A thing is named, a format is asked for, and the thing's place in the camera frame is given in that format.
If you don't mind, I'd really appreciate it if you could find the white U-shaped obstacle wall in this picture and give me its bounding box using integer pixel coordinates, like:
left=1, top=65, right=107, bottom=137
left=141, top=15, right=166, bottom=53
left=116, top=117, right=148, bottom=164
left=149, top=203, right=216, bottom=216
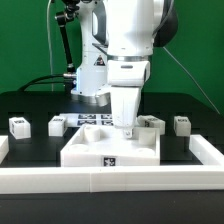
left=0, top=135, right=224, bottom=194

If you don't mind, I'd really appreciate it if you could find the white marker base plate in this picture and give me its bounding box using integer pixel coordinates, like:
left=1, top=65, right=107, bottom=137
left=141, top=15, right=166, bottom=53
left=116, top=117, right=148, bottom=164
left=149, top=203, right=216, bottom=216
left=61, top=113, right=113, bottom=127

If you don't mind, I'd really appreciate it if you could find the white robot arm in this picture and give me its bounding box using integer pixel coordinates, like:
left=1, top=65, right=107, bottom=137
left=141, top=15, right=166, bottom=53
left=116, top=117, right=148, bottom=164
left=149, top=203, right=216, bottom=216
left=66, top=0, right=178, bottom=138

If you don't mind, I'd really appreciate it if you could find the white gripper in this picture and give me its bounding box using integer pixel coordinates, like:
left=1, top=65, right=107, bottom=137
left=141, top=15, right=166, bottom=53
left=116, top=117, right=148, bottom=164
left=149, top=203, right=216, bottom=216
left=107, top=60, right=150, bottom=139

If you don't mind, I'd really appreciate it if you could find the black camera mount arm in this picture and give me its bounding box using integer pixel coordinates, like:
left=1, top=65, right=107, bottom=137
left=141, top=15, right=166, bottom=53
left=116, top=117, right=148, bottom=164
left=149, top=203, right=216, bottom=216
left=55, top=0, right=80, bottom=93

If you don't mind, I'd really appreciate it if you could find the white square table top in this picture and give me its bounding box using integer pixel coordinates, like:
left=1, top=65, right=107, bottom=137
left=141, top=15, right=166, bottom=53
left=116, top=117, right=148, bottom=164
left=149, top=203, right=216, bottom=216
left=60, top=125, right=160, bottom=167

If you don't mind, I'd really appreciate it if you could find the black cable bundle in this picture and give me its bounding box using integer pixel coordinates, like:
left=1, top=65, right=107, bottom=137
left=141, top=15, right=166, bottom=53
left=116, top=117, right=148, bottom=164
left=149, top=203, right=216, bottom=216
left=17, top=73, right=77, bottom=93

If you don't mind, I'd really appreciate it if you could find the thin white cable left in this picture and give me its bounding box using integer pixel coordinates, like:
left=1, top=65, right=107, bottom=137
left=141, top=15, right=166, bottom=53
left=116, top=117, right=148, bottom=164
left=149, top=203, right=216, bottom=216
left=46, top=0, right=56, bottom=92

